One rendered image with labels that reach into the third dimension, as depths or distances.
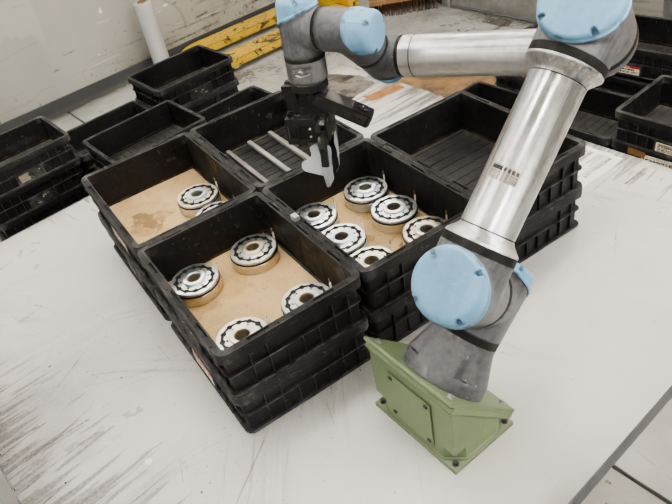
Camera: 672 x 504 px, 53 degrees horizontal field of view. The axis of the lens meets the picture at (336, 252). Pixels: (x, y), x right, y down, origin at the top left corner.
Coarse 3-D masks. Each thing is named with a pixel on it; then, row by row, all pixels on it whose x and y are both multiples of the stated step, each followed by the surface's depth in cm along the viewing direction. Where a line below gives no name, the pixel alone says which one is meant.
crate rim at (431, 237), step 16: (352, 144) 158; (400, 160) 149; (288, 176) 152; (432, 176) 142; (464, 192) 136; (288, 208) 142; (304, 224) 136; (448, 224) 129; (416, 240) 127; (432, 240) 128; (400, 256) 125; (368, 272) 122; (384, 272) 124
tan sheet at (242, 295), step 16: (224, 256) 149; (288, 256) 145; (224, 272) 145; (272, 272) 142; (288, 272) 141; (304, 272) 140; (224, 288) 140; (240, 288) 140; (256, 288) 139; (272, 288) 138; (288, 288) 137; (208, 304) 137; (224, 304) 137; (240, 304) 136; (256, 304) 135; (272, 304) 134; (208, 320) 134; (224, 320) 133; (272, 320) 131
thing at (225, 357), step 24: (216, 216) 145; (288, 216) 139; (168, 240) 141; (312, 240) 132; (144, 264) 135; (168, 288) 128; (336, 288) 120; (288, 312) 117; (312, 312) 118; (264, 336) 114; (216, 360) 113
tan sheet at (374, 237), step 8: (328, 200) 159; (336, 200) 159; (344, 200) 158; (336, 208) 156; (344, 208) 156; (344, 216) 153; (352, 216) 153; (360, 216) 152; (368, 216) 152; (360, 224) 150; (368, 224) 150; (368, 232) 147; (376, 232) 147; (368, 240) 145; (376, 240) 145; (384, 240) 144; (392, 240) 144; (400, 240) 143; (392, 248) 142
